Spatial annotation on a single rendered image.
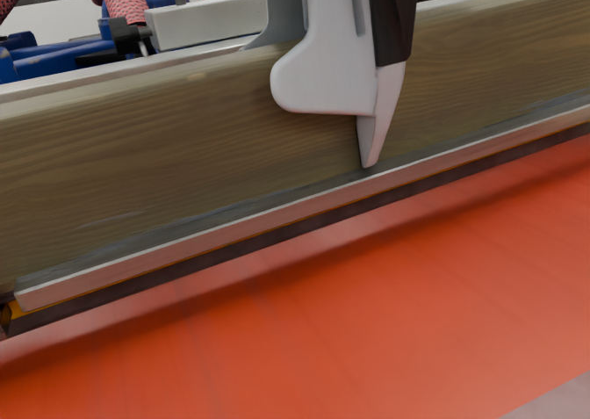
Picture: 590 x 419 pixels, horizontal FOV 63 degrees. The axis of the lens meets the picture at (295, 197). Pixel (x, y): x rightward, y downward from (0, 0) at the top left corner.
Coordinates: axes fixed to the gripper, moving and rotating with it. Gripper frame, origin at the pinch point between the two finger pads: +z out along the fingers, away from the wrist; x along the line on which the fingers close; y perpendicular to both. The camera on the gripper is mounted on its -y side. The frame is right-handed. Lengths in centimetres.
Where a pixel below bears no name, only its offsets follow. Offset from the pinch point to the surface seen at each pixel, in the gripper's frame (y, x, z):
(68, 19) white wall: 23, -412, 5
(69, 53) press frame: 15, -71, 0
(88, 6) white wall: 6, -412, -2
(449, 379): 3.3, 11.4, 6.0
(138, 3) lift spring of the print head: 4.9, -45.9, -6.7
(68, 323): 16.5, -0.4, 6.0
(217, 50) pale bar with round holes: 2.0, -20.6, -2.6
